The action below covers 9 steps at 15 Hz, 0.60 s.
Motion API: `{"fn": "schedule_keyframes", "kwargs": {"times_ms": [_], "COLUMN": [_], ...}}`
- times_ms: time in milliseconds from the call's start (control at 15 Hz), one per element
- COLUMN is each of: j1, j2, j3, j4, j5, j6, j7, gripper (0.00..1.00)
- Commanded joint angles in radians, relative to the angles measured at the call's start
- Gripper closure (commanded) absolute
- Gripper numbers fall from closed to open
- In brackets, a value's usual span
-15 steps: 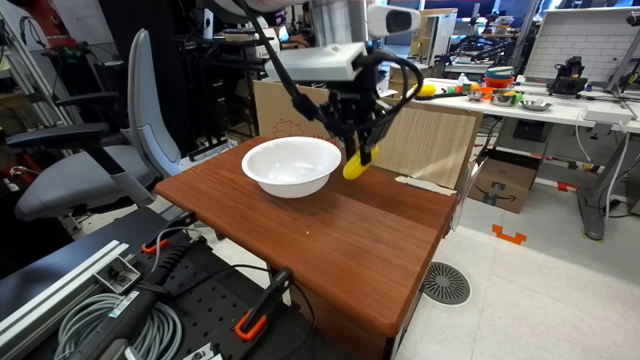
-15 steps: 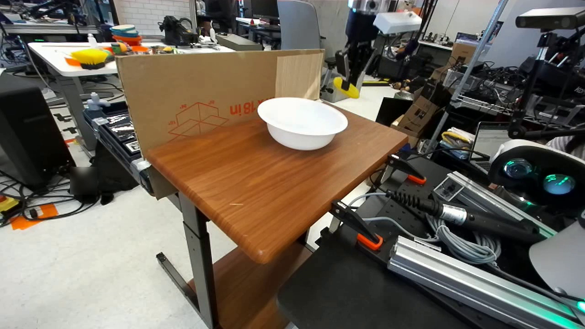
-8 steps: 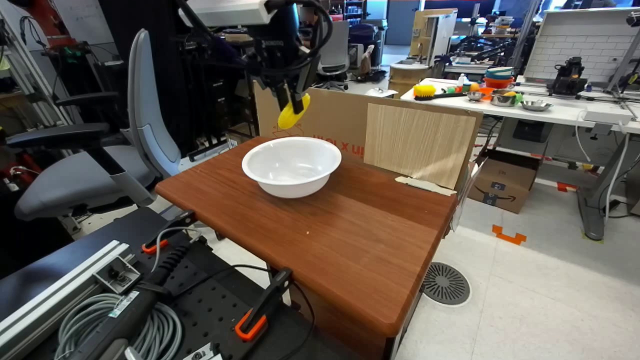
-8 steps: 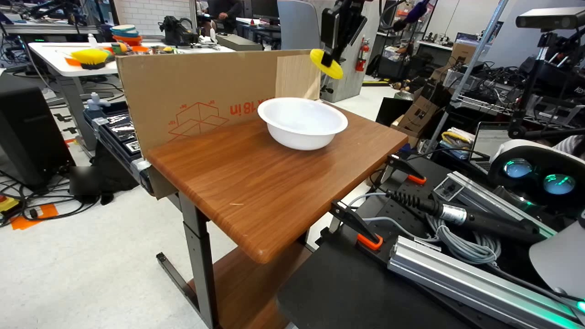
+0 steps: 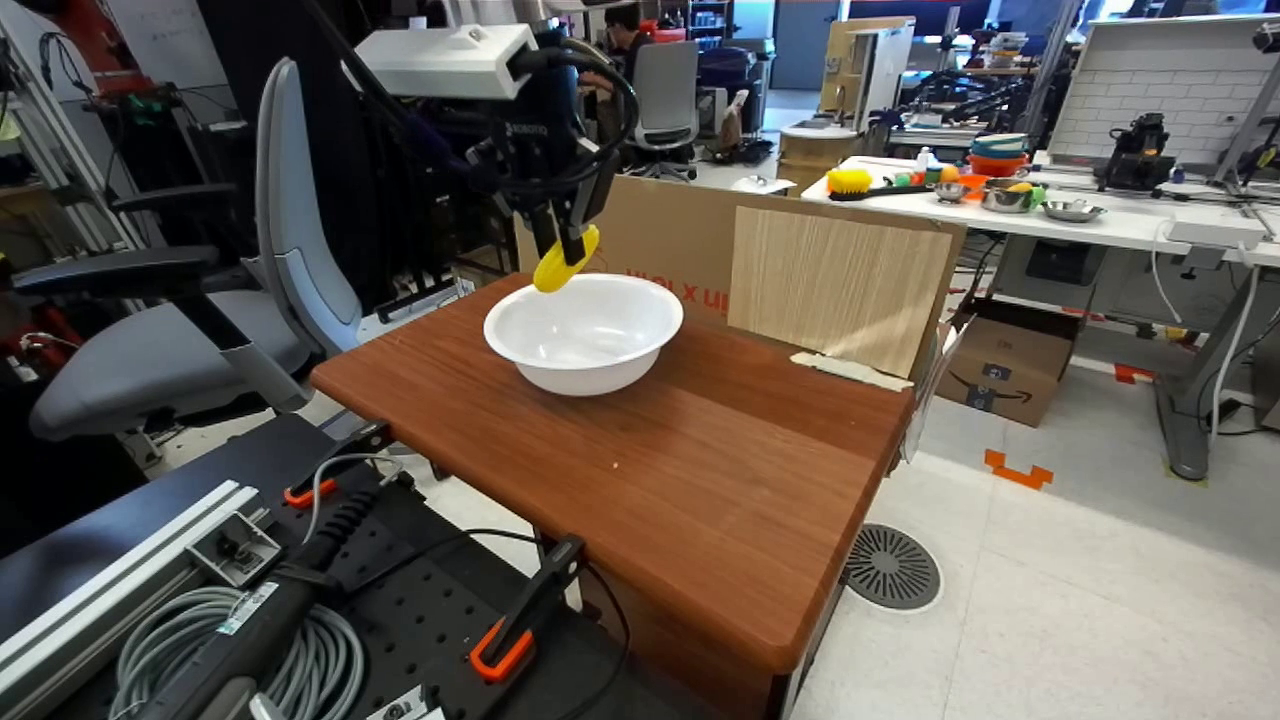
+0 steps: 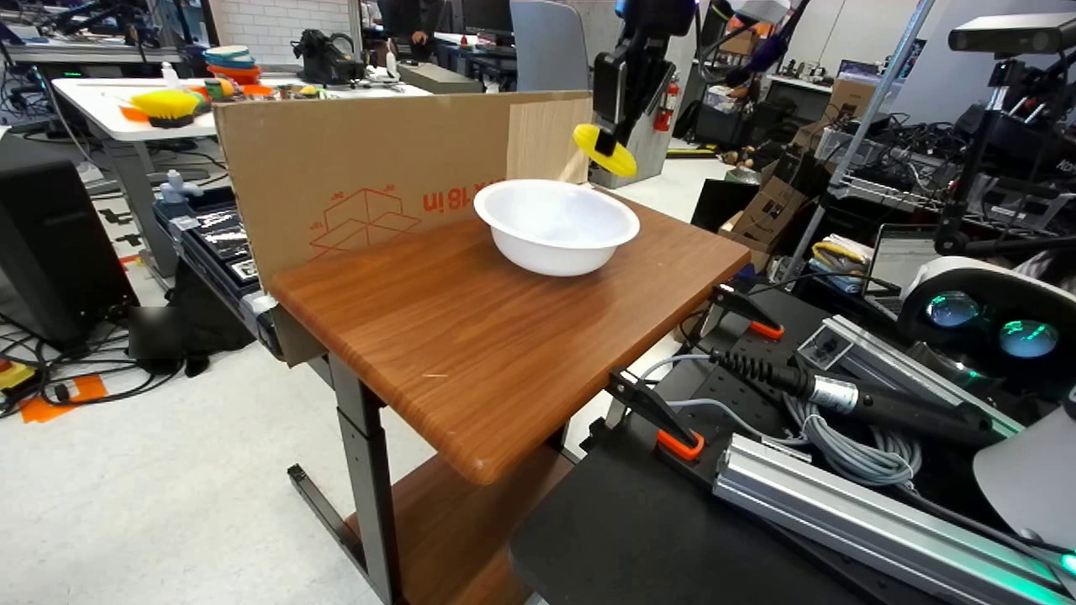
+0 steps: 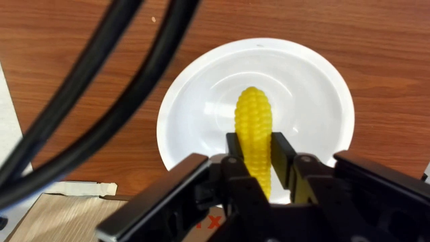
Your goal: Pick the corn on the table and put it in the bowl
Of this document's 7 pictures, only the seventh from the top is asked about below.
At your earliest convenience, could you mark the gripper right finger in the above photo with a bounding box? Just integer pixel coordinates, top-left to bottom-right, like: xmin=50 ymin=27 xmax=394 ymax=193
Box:
xmin=271 ymin=132 xmax=430 ymax=242

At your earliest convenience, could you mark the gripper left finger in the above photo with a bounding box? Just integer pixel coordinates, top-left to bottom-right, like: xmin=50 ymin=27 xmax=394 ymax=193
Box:
xmin=95 ymin=132 xmax=273 ymax=242

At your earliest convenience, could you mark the yellow toy corn cob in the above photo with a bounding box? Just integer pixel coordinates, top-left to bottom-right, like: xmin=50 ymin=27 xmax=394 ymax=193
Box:
xmin=234 ymin=86 xmax=273 ymax=200

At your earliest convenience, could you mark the white bowl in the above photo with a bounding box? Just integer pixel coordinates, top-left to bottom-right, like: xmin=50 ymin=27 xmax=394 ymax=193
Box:
xmin=157 ymin=38 xmax=355 ymax=205

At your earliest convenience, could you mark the strip of white tape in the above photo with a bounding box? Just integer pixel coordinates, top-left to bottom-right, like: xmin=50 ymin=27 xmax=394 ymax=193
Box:
xmin=45 ymin=181 xmax=118 ymax=197

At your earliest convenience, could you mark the light wood board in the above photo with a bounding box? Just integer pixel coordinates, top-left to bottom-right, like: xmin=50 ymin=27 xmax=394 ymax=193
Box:
xmin=5 ymin=193 xmax=132 ymax=242

